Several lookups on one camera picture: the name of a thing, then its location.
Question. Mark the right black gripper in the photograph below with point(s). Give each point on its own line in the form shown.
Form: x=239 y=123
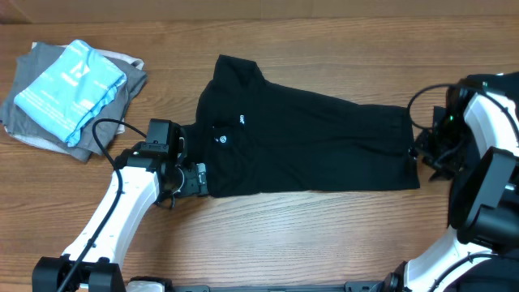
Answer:
x=447 y=167

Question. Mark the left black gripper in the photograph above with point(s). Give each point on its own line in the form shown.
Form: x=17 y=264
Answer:
x=196 y=178

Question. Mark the black polo shirt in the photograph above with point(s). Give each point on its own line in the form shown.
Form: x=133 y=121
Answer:
x=255 y=136

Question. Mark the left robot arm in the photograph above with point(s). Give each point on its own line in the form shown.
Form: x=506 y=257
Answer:
x=149 y=173

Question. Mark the pile of black clothes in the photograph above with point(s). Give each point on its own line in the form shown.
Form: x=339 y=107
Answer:
x=503 y=81

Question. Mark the folded dark grey shirt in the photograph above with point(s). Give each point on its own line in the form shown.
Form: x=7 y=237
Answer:
x=107 y=117

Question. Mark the folded light blue shirt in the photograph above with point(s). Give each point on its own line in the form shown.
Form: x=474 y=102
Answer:
x=71 y=92

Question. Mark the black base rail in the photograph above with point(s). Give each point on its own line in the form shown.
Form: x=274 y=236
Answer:
x=259 y=288

